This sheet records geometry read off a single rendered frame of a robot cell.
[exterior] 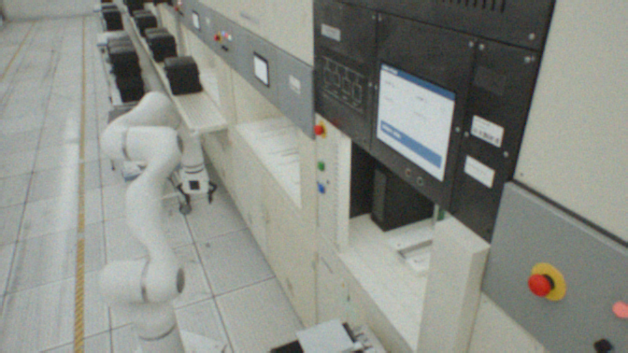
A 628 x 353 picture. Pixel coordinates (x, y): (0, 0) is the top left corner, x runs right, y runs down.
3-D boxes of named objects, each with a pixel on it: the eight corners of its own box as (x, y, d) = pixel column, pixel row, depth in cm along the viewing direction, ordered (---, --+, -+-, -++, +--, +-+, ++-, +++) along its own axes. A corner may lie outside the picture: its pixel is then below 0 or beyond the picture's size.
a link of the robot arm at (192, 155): (177, 166, 168) (200, 166, 168) (170, 135, 161) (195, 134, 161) (182, 157, 175) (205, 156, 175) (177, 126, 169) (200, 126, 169)
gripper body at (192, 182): (178, 171, 169) (182, 195, 175) (204, 170, 169) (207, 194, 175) (183, 162, 176) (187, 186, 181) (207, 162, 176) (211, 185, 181)
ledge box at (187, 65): (165, 87, 384) (160, 57, 371) (198, 82, 393) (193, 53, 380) (169, 97, 360) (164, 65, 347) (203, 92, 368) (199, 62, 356)
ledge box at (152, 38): (149, 57, 477) (144, 33, 464) (174, 54, 488) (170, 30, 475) (153, 63, 454) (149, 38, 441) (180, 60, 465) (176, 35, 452)
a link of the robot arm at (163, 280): (135, 296, 129) (190, 296, 129) (117, 308, 117) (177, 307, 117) (135, 129, 130) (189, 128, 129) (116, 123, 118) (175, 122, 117)
